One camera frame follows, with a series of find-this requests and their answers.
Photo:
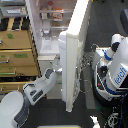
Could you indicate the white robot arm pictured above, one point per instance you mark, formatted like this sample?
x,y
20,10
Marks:
x,y
14,107

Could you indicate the white refrigerator body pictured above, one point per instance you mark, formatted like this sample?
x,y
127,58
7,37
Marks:
x,y
48,19

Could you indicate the grey box on cabinet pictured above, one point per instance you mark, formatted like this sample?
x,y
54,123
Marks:
x,y
14,11

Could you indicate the white blue robot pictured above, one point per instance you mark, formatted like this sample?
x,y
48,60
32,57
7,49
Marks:
x,y
110,66

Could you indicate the white fridge door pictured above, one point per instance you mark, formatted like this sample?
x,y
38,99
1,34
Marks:
x,y
71,48

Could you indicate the wooden drawer cabinet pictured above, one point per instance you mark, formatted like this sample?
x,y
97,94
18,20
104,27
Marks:
x,y
18,55

